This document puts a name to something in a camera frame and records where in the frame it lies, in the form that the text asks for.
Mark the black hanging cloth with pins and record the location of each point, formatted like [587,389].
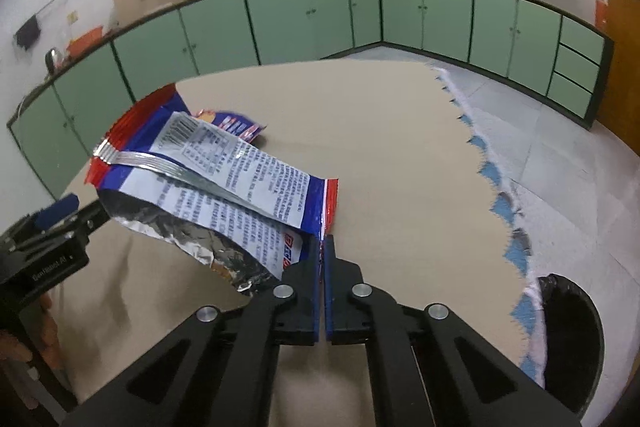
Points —
[27,34]

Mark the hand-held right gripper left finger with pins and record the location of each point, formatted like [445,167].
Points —
[314,297]

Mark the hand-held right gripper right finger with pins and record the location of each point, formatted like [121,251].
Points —
[330,302]

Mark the green base cabinets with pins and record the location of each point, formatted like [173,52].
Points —
[300,22]

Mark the black trash bin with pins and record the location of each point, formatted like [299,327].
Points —
[570,332]

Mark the red blue foil snack bag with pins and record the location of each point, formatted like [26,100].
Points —
[235,177]

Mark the orange basin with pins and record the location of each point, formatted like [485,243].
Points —
[85,42]

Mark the person's left hand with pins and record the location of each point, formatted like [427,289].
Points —
[47,332]

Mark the metal towel bar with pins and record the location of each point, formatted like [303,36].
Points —
[50,4]

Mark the metal ladle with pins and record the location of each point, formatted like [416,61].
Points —
[51,59]

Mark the red fire extinguisher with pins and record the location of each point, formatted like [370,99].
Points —
[601,14]

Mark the white blue scalloped tablecloth edge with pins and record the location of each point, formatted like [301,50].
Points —
[502,202]

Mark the small red blue wrapper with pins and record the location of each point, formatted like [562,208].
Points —
[235,124]

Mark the wooden door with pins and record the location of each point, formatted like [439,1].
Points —
[622,57]

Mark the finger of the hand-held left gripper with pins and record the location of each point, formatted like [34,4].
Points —
[92,218]
[57,209]

